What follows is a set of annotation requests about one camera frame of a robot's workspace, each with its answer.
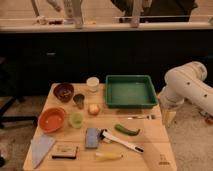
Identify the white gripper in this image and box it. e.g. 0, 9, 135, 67
158, 87, 184, 126

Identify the yellow red apple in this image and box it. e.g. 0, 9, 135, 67
88, 104, 100, 116

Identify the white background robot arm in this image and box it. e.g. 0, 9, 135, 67
46, 0, 74, 19

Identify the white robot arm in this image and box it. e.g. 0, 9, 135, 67
158, 61, 213, 125

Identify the dark brown bowl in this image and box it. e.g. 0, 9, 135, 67
53, 83, 74, 103

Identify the orange red bowl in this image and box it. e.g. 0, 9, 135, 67
38, 107, 66, 133

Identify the silver fork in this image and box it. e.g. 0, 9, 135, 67
127, 115, 156, 120

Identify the green cucumber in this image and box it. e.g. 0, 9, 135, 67
114, 124, 140, 136

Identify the green plastic tray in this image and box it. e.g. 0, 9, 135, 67
105, 75, 158, 109

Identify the blue sponge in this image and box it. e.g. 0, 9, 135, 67
85, 128, 99, 149

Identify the yellow banana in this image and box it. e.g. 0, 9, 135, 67
95, 153, 123, 161

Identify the white cup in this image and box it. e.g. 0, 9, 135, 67
86, 77, 99, 92

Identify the dark metal cup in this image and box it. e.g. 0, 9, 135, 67
73, 93, 85, 109

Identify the light green cup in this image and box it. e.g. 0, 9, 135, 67
69, 113, 83, 129

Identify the small tan black box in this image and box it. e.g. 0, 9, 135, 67
51, 144, 78, 159

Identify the grey folded cloth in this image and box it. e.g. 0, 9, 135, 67
31, 135, 56, 168

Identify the black office chair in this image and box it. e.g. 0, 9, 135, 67
0, 57, 38, 129

